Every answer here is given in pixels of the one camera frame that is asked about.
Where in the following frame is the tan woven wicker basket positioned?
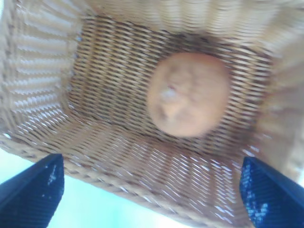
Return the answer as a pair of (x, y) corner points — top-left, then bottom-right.
(0, 0), (304, 228)

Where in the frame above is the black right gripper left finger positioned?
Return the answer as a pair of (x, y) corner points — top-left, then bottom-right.
(0, 153), (65, 228)

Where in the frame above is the bumpy orange fruit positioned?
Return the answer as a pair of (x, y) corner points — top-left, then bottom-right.
(146, 51), (231, 138)

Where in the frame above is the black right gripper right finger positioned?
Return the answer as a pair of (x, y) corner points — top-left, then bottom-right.
(239, 156), (304, 228)

